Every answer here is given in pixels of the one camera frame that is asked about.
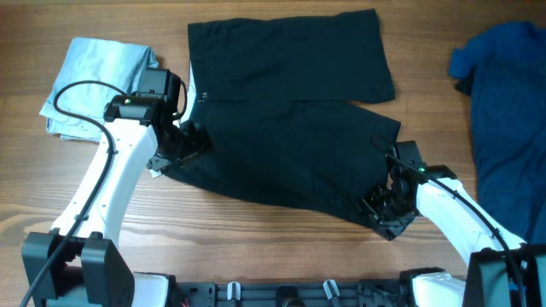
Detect black shorts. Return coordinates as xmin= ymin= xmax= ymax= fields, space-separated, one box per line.
xmin=169 ymin=9 xmax=400 ymax=227

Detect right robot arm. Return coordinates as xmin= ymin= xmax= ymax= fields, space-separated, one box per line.
xmin=360 ymin=139 xmax=545 ymax=306

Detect folded light blue jeans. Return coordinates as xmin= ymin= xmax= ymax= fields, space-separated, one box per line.
xmin=39 ymin=38 xmax=159 ymax=142

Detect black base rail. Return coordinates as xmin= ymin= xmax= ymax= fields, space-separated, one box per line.
xmin=163 ymin=279 xmax=417 ymax=307

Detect dark blue garment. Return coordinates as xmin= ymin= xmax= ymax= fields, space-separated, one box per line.
xmin=449 ymin=21 xmax=545 ymax=244

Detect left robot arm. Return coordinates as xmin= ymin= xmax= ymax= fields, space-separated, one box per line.
xmin=21 ymin=68 xmax=211 ymax=306

